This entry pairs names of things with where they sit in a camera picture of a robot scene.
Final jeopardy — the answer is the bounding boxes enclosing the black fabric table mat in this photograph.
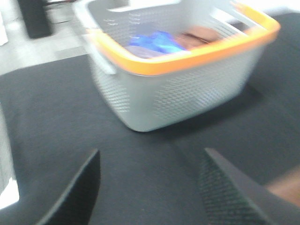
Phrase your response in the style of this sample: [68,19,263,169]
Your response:
[0,13,300,225]

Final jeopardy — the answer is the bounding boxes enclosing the brown towel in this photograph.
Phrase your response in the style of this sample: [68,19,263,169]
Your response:
[174,26,221,50]

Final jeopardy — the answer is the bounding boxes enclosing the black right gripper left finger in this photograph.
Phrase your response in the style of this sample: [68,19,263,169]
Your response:
[36,149,101,225]

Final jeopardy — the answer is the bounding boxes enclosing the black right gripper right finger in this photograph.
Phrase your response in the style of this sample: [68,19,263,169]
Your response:
[198,148,300,225]

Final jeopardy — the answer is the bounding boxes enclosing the blue cloth in basket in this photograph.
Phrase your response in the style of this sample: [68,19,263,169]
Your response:
[124,31,186,59]

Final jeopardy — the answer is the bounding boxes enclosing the grey basket with orange rim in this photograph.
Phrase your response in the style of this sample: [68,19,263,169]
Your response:
[73,0,280,132]

